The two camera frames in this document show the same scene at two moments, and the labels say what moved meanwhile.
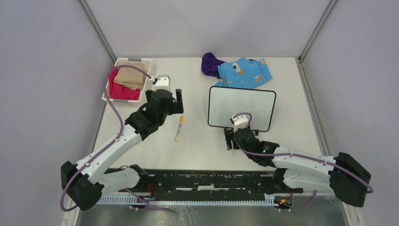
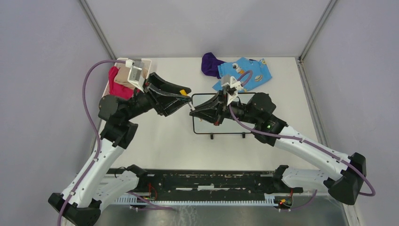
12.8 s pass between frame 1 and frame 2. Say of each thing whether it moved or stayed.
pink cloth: stayed
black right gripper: moved
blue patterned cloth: stayed
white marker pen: moved
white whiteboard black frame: moved
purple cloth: stayed
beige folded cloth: stayed
